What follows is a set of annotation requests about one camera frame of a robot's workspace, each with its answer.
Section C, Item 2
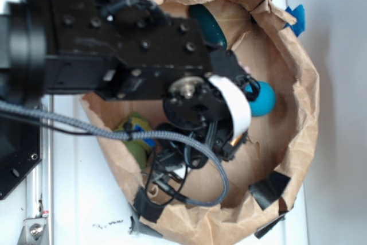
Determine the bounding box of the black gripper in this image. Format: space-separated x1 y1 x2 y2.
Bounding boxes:
163 49 260 161

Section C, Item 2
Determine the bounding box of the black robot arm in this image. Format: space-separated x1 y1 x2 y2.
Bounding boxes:
1 0 259 161

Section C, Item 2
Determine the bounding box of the blue textured ball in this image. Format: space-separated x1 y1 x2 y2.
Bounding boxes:
249 81 276 117

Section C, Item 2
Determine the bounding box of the pink plush bunny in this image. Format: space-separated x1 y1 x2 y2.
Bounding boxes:
241 64 251 75

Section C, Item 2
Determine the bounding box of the dark green oblong object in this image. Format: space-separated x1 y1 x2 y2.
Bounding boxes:
188 4 227 49

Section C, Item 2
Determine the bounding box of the yellow green plush toy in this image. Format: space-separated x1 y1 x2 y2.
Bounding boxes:
115 112 155 169

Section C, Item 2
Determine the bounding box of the brown paper bag container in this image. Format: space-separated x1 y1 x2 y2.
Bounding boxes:
81 0 321 245

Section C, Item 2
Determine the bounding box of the black tape bottom right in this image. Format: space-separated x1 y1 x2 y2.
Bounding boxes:
249 171 291 210

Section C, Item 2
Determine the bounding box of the black tape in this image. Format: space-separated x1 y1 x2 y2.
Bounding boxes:
249 171 291 210
132 187 165 223

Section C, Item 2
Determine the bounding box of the black tape bottom left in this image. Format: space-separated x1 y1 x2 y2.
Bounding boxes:
132 187 165 223

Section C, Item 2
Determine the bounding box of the blue tape piece right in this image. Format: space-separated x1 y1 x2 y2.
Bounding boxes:
285 5 306 37

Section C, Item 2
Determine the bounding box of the grey braided cable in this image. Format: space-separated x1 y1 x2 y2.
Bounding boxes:
0 102 229 207

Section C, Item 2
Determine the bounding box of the aluminium extrusion rail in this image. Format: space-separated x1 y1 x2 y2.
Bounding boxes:
25 0 55 228

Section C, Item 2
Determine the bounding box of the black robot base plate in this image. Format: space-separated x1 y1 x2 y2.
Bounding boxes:
1 111 42 200

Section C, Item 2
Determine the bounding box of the metal corner bracket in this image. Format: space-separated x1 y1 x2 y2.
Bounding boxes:
17 217 50 245

